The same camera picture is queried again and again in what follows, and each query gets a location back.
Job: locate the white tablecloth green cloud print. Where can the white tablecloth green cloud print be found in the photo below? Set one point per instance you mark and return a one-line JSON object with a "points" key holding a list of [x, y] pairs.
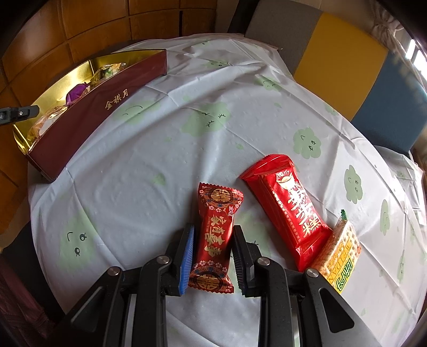
{"points": [[150, 150]]}

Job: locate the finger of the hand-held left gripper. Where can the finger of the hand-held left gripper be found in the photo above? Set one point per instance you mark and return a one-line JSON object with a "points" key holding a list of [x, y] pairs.
{"points": [[23, 111]]}

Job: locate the orange and white snack packet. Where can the orange and white snack packet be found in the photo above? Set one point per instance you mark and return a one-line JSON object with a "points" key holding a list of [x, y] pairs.
{"points": [[46, 121]]}

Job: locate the white patterned curtain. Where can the white patterned curtain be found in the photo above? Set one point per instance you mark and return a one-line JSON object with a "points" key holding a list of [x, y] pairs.
{"points": [[387, 23]]}

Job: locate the dark red cloth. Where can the dark red cloth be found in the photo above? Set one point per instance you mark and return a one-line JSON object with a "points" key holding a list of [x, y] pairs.
{"points": [[20, 300]]}

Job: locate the red patterned candy packet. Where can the red patterned candy packet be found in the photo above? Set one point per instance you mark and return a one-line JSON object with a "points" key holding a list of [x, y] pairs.
{"points": [[215, 233]]}

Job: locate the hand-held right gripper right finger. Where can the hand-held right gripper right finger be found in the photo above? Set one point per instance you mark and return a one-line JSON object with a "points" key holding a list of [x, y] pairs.
{"points": [[238, 257]]}

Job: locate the long red foil snack packet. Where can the long red foil snack packet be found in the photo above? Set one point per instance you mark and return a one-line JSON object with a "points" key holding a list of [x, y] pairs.
{"points": [[290, 207]]}

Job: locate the clear yellow-edged pumpkin seed packet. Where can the clear yellow-edged pumpkin seed packet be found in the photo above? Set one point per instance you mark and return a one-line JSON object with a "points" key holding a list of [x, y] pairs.
{"points": [[106, 73]]}

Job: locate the grey yellow blue panelled chair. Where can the grey yellow blue panelled chair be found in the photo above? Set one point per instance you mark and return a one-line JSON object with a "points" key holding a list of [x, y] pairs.
{"points": [[337, 56]]}

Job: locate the orange cracker packet green ends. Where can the orange cracker packet green ends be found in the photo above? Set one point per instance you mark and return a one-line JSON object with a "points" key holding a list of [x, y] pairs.
{"points": [[340, 257]]}

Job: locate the dark red box gold interior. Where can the dark red box gold interior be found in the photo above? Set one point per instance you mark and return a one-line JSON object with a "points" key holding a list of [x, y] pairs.
{"points": [[100, 106]]}

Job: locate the purple snack packet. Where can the purple snack packet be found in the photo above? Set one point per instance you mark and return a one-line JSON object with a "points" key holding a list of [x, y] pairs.
{"points": [[77, 93]]}

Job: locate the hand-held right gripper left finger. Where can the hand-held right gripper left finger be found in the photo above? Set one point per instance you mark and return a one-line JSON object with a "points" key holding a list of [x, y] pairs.
{"points": [[187, 257]]}

